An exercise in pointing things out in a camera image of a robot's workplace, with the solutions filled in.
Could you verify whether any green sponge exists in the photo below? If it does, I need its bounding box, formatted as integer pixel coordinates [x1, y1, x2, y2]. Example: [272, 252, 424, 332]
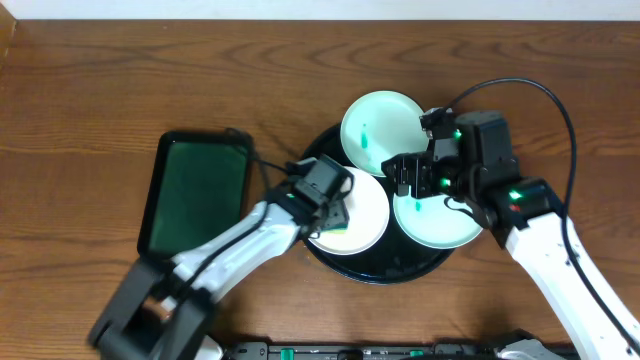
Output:
[321, 226, 348, 234]

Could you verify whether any mint green plate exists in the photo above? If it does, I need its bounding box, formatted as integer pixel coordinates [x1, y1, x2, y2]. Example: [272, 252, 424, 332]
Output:
[339, 91, 428, 177]
[392, 195, 483, 249]

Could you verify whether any white plate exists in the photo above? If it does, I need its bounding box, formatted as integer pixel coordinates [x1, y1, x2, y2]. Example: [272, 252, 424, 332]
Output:
[310, 166, 390, 256]

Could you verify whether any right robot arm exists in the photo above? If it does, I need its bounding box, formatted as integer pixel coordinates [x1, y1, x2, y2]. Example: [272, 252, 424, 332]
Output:
[381, 109, 639, 359]

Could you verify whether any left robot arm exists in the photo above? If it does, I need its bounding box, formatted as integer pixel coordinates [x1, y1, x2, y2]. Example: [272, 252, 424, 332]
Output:
[88, 155, 356, 359]

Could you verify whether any round black tray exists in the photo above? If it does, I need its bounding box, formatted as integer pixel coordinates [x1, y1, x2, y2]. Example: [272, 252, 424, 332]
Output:
[299, 122, 457, 286]

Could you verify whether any rectangular black tray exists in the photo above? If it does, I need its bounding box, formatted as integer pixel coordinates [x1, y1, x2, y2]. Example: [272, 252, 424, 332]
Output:
[137, 129, 253, 260]

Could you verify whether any left black cable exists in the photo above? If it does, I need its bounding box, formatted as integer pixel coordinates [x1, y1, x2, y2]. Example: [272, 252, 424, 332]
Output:
[164, 127, 301, 301]

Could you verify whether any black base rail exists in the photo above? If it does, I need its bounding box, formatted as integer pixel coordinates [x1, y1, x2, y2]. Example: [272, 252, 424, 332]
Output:
[222, 342, 499, 360]

